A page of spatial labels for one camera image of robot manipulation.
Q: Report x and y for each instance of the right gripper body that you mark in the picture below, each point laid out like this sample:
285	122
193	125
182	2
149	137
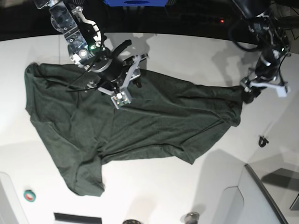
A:
114	73

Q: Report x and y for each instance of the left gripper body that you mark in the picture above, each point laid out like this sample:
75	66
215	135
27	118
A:
263	75

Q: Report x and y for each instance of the dark green t-shirt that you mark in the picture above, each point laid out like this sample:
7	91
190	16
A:
83	131

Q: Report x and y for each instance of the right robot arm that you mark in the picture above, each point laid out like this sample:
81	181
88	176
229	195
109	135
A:
67	17

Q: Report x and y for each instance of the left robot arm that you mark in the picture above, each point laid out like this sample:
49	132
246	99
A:
272	43

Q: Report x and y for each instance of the black clip on table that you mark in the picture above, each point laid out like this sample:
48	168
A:
263	141

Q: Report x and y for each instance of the grey round knob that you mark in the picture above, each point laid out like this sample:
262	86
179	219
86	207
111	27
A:
191	218

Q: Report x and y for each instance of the black round dial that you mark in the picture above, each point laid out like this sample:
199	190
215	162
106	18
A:
131	221

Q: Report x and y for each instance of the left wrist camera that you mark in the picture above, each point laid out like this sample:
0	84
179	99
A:
283	90

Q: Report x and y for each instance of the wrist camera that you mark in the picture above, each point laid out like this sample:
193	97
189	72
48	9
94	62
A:
121	99
283	90

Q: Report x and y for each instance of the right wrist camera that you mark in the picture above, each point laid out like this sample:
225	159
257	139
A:
121	99

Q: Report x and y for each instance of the black cable bundle background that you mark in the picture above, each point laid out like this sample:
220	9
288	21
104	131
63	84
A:
288	11

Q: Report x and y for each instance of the blue mount plate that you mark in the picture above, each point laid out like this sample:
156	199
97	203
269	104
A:
135	3

